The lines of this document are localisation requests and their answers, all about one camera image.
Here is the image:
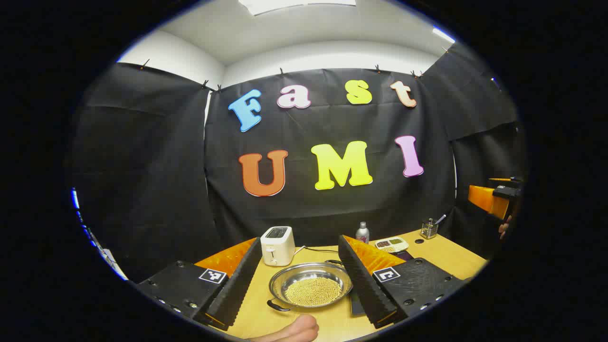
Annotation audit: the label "white compartment snack tray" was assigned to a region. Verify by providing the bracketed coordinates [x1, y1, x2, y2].
[374, 237, 409, 253]

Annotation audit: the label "black induction cooktop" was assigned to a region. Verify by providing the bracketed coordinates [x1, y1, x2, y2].
[350, 250, 415, 317]

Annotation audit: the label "stainless steel pot black handles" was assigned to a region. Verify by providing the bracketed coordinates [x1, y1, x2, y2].
[266, 259, 353, 312]

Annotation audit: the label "pile of soybeans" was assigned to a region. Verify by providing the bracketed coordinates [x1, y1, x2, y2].
[285, 277, 342, 307]

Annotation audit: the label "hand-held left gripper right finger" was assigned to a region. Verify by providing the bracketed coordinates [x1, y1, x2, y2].
[338, 234, 468, 329]

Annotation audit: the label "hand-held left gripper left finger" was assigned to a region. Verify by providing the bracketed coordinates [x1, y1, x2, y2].
[135, 237, 263, 332]

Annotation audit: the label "white toaster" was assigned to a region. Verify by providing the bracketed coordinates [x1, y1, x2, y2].
[260, 226, 296, 266]

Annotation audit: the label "black backdrop cloth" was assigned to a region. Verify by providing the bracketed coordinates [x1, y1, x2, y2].
[71, 43, 528, 283]

